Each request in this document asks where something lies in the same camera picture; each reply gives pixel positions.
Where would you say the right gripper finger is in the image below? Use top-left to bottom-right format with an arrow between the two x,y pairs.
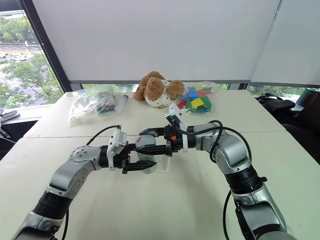
139,127 -> 166,137
136,145 -> 169,155

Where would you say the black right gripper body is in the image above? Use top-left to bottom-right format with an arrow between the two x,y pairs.
163,124 -> 185,158

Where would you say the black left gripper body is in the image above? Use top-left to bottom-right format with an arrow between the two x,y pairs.
113,142 -> 137,175

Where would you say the clear plastic cup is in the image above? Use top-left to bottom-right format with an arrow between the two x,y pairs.
136,146 -> 158,175

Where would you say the grey jar lid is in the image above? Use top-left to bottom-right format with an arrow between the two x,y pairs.
134,133 -> 157,149

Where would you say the clear plastic box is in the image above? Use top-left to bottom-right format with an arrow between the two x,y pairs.
153,149 -> 173,174

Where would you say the brown teddy bear plush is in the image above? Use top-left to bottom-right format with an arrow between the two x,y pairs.
133,70 -> 186,109

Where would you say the bag of coloured paper pieces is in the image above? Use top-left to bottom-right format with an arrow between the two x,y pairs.
174,80 -> 220,117

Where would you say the clear bag of small items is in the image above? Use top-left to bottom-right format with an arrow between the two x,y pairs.
67,84 -> 119,123

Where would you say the wide white roller blind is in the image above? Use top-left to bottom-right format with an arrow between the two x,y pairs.
31,0 -> 284,85

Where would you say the grey flat object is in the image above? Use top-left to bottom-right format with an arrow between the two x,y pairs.
0,108 -> 21,124

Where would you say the teal cup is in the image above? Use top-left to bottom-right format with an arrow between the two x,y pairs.
295,87 -> 320,107

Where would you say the narrow white roller blind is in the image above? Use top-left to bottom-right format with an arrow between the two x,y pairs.
249,0 -> 320,88

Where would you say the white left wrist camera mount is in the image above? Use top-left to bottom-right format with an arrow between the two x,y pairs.
106,128 -> 129,171

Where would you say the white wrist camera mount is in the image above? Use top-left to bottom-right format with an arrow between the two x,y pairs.
106,128 -> 129,171
164,103 -> 189,154

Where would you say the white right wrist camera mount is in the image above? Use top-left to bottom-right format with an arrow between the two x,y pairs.
164,103 -> 189,154

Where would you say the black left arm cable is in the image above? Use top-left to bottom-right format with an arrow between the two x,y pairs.
85,124 -> 123,146

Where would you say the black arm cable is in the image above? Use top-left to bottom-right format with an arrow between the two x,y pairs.
178,119 -> 253,240
85,124 -> 123,146

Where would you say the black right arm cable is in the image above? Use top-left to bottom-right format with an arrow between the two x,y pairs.
178,119 -> 253,240

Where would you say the black window frame post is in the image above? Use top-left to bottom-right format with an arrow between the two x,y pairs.
19,0 -> 74,93

